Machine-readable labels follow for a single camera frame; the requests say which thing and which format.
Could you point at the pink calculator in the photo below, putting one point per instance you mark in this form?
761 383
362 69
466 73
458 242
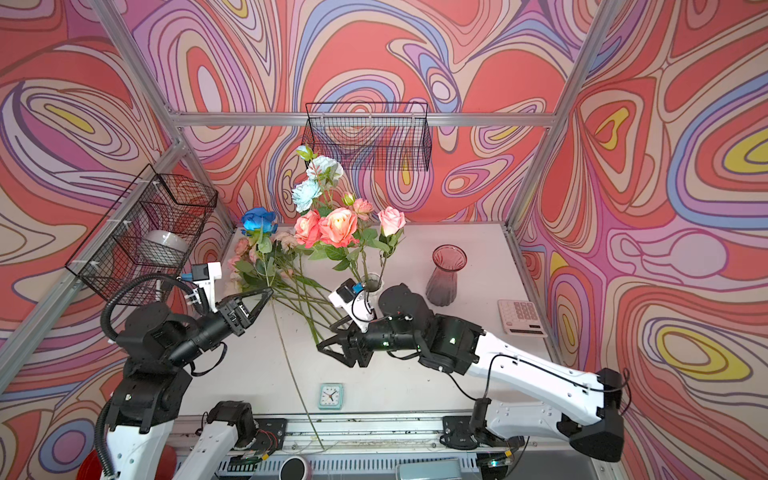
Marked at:
520 318

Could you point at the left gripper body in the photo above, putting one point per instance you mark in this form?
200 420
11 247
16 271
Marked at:
215 330

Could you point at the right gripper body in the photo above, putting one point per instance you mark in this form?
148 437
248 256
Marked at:
383 336

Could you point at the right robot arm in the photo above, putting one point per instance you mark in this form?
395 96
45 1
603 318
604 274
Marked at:
523 395

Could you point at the red pink rose stem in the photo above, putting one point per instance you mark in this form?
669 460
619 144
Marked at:
309 229

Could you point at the pink glass vase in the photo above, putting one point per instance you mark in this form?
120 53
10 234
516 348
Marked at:
442 287

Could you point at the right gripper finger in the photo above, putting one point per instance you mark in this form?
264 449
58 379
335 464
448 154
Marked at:
339 349
345 326

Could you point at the red bucket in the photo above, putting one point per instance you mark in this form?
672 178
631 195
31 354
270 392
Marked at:
91 468

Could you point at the black wire basket left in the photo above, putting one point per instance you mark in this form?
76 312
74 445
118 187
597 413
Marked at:
108 260

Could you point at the black wire basket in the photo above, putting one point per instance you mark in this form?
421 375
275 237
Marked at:
370 136
108 260

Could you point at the white ribbed vase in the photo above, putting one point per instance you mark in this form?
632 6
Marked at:
373 284

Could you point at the grey box at bottom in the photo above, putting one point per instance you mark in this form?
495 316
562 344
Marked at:
444 469

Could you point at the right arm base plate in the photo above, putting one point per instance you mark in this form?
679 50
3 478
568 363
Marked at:
458 433

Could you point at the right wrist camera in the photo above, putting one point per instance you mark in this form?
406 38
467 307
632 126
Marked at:
351 297

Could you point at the large peach rose stem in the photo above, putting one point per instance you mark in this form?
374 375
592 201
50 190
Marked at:
340 241

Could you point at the white bowl in basket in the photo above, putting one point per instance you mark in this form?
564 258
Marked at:
162 248

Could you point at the pink carnation flower stem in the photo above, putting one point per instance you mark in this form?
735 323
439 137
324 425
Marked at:
362 211

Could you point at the pale blue flower stem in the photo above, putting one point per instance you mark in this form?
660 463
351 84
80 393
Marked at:
320 190

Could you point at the small teal clock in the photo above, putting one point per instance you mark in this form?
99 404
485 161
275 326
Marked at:
331 396

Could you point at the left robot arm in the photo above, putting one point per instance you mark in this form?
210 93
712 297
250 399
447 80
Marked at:
162 346

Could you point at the aluminium mounting rail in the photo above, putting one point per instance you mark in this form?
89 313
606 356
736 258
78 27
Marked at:
338 433

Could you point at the pile of artificial flowers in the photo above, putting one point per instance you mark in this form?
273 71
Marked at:
316 309

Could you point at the blue rose stem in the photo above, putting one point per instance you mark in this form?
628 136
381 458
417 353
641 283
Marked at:
259 221

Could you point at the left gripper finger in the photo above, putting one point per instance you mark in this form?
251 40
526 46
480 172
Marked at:
249 303
238 324

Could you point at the black wire basket back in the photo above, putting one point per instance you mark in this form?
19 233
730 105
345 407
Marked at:
370 136

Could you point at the black white round cup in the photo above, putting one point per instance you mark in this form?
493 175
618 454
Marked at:
295 468

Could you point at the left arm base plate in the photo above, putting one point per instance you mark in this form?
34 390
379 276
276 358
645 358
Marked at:
266 435

